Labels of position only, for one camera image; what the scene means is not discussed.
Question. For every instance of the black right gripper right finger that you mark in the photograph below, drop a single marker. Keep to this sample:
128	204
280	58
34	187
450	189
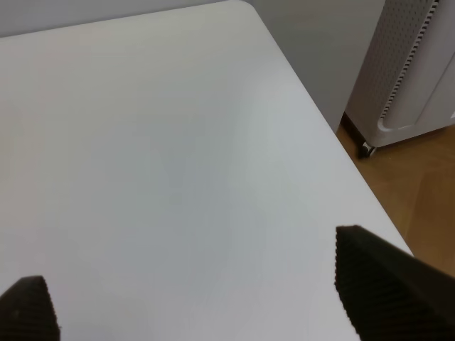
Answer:
388	294

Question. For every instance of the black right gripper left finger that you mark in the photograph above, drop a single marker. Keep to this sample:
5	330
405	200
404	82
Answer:
27	311

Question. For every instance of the white perforated appliance on wheels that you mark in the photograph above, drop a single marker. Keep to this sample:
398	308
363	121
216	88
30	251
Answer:
405	87

